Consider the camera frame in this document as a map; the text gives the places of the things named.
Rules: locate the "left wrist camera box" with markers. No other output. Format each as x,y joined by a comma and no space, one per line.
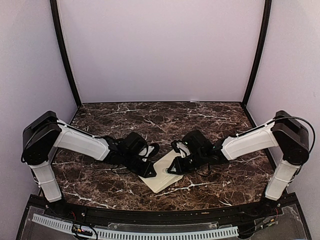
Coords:
151,150

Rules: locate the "cream paper envelope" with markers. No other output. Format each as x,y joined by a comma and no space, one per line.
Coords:
162,180

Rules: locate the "black front rail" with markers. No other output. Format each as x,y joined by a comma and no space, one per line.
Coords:
102,216

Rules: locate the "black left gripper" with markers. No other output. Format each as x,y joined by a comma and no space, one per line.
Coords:
149,166

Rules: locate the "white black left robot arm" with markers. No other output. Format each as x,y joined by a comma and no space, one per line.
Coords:
48,132

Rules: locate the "white slotted cable duct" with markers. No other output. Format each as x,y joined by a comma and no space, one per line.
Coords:
101,233

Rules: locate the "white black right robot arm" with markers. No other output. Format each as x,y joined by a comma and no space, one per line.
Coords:
287,132

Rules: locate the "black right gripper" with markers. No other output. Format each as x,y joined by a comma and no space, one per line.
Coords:
179,167

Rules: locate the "black right frame post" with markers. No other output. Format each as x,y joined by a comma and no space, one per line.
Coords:
258,52

